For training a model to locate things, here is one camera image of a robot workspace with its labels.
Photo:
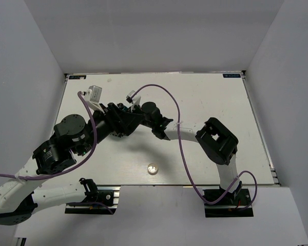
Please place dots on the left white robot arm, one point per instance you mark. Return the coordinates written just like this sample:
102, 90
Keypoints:
21, 197

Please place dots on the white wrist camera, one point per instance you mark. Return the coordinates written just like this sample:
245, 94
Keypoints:
133, 99
92, 98

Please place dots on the small round cream jar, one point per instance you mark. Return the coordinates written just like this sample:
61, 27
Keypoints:
152, 169

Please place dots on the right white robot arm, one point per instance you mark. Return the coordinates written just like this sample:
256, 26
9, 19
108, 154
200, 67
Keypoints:
218, 142

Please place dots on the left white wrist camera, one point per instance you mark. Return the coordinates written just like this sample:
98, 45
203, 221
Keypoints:
92, 98

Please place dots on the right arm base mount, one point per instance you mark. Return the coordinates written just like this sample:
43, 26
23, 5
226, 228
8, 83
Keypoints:
227, 208

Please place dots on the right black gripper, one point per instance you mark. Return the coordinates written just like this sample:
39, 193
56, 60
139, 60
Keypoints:
136, 108

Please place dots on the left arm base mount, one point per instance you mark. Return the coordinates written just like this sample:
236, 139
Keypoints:
98, 201

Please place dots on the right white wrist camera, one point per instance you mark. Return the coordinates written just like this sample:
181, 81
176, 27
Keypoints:
133, 99

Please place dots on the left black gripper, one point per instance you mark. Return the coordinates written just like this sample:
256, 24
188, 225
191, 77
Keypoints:
121, 122

